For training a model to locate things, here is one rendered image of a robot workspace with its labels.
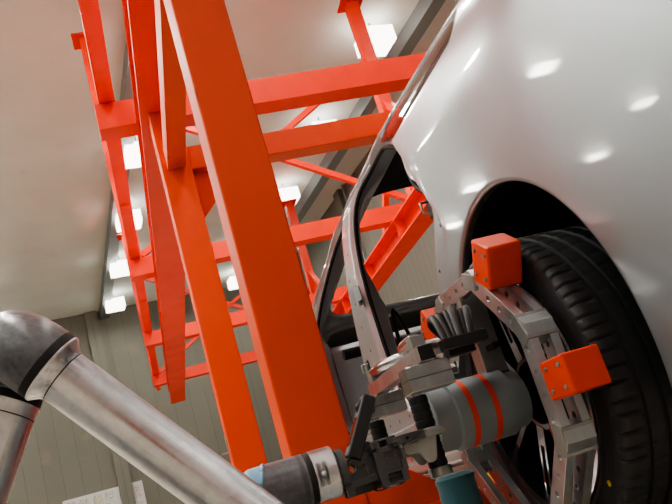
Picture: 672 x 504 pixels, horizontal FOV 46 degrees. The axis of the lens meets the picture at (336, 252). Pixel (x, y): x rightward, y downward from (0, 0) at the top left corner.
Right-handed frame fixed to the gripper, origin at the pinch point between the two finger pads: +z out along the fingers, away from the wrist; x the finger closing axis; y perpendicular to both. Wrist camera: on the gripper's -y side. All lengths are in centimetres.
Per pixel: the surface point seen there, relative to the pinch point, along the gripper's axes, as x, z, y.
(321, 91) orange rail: -309, 99, -241
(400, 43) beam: -783, 388, -555
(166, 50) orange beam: -141, -14, -178
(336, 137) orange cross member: -255, 82, -181
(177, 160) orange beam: -244, -10, -178
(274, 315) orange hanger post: -60, -13, -42
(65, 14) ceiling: -638, -53, -567
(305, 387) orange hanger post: -60, -10, -21
